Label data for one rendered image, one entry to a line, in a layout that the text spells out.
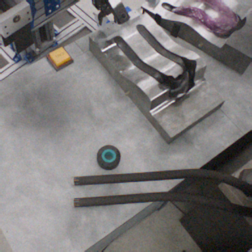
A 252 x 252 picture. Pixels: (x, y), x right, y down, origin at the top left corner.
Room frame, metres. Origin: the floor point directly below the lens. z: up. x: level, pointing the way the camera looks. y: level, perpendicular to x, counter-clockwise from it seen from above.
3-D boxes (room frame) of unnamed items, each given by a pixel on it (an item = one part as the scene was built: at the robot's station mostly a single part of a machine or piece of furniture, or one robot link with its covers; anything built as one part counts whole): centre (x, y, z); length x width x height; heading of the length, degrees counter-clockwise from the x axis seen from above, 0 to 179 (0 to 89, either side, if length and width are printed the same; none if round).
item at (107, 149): (0.42, -0.06, 0.82); 0.08 x 0.08 x 0.04
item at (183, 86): (0.77, -0.25, 0.92); 0.35 x 0.16 x 0.09; 33
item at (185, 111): (0.75, -0.25, 0.87); 0.50 x 0.26 x 0.14; 33
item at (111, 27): (0.95, -0.06, 0.89); 0.13 x 0.05 x 0.05; 33
